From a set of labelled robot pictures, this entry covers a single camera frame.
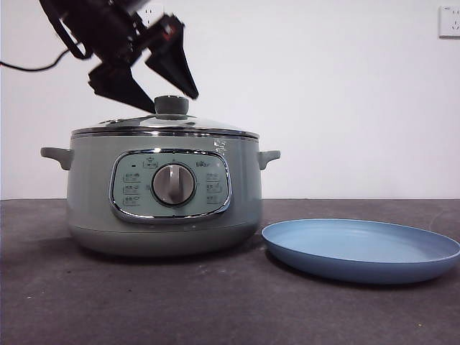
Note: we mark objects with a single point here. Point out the blue round plate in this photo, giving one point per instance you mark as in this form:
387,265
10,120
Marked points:
359,248

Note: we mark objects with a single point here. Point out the white wall socket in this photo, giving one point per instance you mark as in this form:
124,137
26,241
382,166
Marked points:
451,22

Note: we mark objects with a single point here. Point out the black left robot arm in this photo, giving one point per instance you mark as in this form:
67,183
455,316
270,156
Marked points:
104,25

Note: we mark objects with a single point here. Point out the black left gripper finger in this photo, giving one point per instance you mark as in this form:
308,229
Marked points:
176,68
118,86

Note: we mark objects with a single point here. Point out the glass lid with green knob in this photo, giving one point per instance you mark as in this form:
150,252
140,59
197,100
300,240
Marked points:
171,107

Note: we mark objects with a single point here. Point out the pale green electric steamer pot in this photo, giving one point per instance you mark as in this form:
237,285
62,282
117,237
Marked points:
93,187

